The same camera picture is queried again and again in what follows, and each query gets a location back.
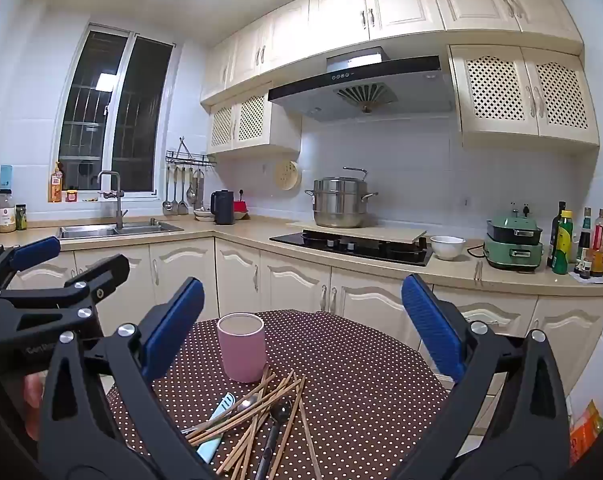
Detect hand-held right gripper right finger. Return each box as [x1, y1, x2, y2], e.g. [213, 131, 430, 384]
[389, 273, 571, 480]

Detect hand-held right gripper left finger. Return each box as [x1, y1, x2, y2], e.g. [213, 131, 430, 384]
[36, 276, 217, 480]

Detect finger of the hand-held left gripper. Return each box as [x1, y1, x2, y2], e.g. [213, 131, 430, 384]
[0, 254, 131, 333]
[0, 236, 62, 301]

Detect pink cup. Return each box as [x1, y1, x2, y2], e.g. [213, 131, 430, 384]
[216, 312, 268, 383]

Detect bunch of wooden chopsticks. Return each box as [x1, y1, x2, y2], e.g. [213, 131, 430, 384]
[186, 367, 325, 480]

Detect light blue sheathed knife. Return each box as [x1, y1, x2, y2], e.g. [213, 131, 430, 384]
[196, 392, 237, 465]

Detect person's left hand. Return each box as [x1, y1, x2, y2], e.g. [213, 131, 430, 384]
[23, 372, 46, 443]

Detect steel kitchen sink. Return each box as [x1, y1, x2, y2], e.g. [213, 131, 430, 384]
[56, 217, 185, 240]

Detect steel faucet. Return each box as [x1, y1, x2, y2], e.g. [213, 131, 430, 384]
[98, 170, 128, 230]

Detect white bowl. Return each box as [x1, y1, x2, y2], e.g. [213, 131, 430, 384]
[430, 235, 466, 261]

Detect brown polka-dot tablecloth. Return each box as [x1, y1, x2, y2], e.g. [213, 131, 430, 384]
[104, 309, 457, 480]

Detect steel ladle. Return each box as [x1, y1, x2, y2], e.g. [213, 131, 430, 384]
[162, 166, 175, 212]

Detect black gas stove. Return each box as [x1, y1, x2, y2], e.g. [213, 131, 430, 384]
[269, 230, 435, 267]

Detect green electric cooker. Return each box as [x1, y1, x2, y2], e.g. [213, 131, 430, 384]
[483, 202, 546, 273]

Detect cream base cabinets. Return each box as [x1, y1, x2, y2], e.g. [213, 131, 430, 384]
[6, 237, 603, 396]

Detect black kettle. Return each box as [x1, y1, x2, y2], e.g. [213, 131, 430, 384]
[210, 190, 236, 226]

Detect kitchen window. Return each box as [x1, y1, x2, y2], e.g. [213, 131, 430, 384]
[56, 22, 175, 196]

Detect yellow-green bottle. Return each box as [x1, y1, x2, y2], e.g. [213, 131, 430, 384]
[552, 210, 575, 276]

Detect steel steamer pot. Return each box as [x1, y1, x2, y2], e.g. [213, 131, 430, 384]
[305, 166, 379, 229]

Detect dark oil bottle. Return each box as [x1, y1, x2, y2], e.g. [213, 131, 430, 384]
[547, 201, 567, 268]

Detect dark sauce bottle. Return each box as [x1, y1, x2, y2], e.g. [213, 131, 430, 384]
[575, 206, 593, 273]

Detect orange packet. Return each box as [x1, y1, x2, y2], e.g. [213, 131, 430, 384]
[569, 400, 603, 466]

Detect round bamboo trivet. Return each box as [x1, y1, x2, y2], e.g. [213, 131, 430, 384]
[274, 160, 301, 191]

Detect grey range hood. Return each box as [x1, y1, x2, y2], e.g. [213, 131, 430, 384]
[268, 46, 455, 123]

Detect wire hanging rack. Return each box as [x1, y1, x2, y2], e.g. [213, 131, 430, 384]
[165, 136, 217, 168]

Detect cream lattice-door wall cabinet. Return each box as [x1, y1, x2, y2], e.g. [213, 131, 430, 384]
[447, 44, 601, 150]
[208, 82, 302, 156]

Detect cream upper wall cabinets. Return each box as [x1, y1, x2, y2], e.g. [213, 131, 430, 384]
[200, 0, 585, 106]

